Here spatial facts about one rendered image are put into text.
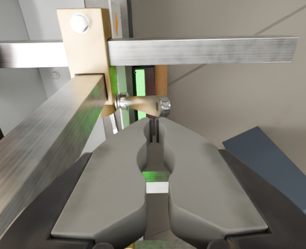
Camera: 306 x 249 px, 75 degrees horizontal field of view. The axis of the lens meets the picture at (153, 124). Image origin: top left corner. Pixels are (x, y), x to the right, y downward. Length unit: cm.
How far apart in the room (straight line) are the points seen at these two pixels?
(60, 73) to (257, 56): 44
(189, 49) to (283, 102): 124
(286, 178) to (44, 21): 111
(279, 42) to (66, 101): 26
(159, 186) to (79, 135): 26
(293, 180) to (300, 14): 82
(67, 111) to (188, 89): 107
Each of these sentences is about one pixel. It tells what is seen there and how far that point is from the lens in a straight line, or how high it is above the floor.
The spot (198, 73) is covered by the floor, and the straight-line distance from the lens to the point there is 119.
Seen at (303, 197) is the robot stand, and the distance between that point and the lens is 110.
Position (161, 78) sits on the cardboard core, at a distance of 109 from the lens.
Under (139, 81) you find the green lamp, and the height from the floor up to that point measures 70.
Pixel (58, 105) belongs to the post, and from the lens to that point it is 19.
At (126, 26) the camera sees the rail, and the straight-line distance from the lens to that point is 42.
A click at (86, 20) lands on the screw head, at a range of 26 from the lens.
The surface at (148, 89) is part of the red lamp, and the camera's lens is 45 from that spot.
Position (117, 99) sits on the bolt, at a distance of 30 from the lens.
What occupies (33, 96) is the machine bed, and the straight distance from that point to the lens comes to 55.
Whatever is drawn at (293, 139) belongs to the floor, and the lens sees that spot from 167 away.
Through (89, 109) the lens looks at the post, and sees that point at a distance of 20.
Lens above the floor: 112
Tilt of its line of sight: 61 degrees down
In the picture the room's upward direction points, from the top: 178 degrees clockwise
